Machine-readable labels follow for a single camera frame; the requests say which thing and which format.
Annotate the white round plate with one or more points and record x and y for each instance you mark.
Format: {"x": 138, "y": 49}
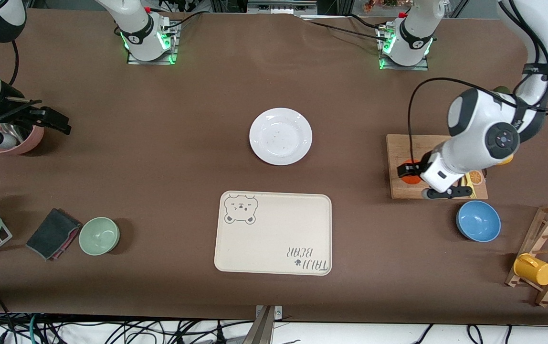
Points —
{"x": 280, "y": 136}

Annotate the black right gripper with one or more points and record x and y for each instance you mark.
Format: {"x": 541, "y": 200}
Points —
{"x": 22, "y": 115}

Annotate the metal table clamp bracket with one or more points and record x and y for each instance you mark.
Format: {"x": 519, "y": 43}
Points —
{"x": 264, "y": 329}

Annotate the yellow lemon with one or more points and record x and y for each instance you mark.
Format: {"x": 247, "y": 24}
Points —
{"x": 507, "y": 160}

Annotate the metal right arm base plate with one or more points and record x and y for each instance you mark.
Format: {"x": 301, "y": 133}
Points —
{"x": 173, "y": 52}

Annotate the wooden peg rack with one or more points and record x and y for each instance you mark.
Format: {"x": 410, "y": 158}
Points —
{"x": 539, "y": 239}

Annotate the cream tray with bear print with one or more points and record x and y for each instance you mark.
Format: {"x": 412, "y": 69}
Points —
{"x": 274, "y": 239}

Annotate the dark green avocado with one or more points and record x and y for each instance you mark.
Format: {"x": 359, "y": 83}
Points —
{"x": 500, "y": 90}

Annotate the yellow plastic fork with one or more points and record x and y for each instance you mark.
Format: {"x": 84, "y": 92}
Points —
{"x": 465, "y": 180}

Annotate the yellow mug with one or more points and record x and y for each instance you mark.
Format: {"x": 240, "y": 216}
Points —
{"x": 534, "y": 270}

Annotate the bamboo cutting board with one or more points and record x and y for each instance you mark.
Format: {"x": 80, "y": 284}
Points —
{"x": 398, "y": 143}

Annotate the metal scoop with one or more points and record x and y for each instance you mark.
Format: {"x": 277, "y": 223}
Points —
{"x": 16, "y": 128}

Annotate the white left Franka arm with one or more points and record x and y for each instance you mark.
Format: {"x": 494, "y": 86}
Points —
{"x": 479, "y": 129}

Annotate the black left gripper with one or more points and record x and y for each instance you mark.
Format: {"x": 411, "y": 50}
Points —
{"x": 413, "y": 169}

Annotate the light green bowl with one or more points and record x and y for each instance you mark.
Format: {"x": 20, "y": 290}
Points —
{"x": 99, "y": 235}

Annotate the pink bowl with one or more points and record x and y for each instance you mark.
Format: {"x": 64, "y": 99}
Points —
{"x": 31, "y": 141}

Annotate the dark grey folded cloth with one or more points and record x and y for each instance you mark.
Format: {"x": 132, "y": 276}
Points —
{"x": 52, "y": 233}

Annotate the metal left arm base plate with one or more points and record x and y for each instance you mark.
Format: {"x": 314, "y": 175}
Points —
{"x": 417, "y": 68}

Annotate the blue bowl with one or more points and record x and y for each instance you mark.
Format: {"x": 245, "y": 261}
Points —
{"x": 478, "y": 221}

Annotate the aluminium frame profile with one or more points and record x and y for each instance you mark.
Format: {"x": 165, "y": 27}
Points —
{"x": 279, "y": 7}

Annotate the orange mandarin fruit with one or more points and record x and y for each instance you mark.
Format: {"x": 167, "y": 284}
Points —
{"x": 411, "y": 180}

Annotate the orange slice charm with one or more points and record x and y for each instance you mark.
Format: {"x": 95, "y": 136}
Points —
{"x": 476, "y": 177}

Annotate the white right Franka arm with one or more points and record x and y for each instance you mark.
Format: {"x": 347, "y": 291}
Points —
{"x": 135, "y": 28}

